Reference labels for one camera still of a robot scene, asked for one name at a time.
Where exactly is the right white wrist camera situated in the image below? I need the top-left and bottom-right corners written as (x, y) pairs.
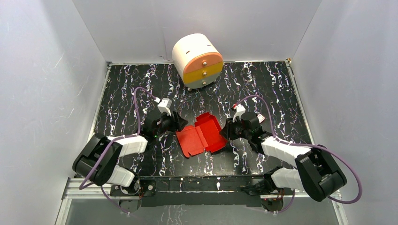
top-left (232, 104), bottom-right (246, 122)

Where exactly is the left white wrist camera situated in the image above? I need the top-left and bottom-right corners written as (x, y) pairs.
top-left (154, 97), bottom-right (172, 116)

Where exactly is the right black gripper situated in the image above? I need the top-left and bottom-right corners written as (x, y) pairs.
top-left (219, 115), bottom-right (251, 141)

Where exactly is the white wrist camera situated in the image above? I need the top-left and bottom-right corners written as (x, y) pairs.
top-left (154, 97), bottom-right (172, 116)
top-left (232, 104), bottom-right (246, 122)

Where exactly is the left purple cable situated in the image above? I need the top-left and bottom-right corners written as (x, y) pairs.
top-left (78, 87), bottom-right (161, 215)

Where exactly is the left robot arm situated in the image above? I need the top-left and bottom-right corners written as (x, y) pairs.
top-left (72, 111), bottom-right (188, 195)

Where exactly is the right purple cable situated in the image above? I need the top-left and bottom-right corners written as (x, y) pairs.
top-left (233, 94), bottom-right (363, 215)

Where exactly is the purple cable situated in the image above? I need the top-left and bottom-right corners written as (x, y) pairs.
top-left (233, 94), bottom-right (363, 215)
top-left (78, 87), bottom-right (161, 215)

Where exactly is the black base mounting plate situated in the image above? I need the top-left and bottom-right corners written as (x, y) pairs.
top-left (110, 175), bottom-right (284, 211)

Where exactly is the round three-drawer cabinet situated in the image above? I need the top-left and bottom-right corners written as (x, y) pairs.
top-left (172, 33), bottom-right (223, 90)

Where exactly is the red paper box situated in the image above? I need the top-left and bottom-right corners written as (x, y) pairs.
top-left (176, 112), bottom-right (227, 158)

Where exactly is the small red white card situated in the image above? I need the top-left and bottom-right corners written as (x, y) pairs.
top-left (257, 114), bottom-right (265, 124)

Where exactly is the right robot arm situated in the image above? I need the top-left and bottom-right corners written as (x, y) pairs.
top-left (220, 112), bottom-right (347, 202)

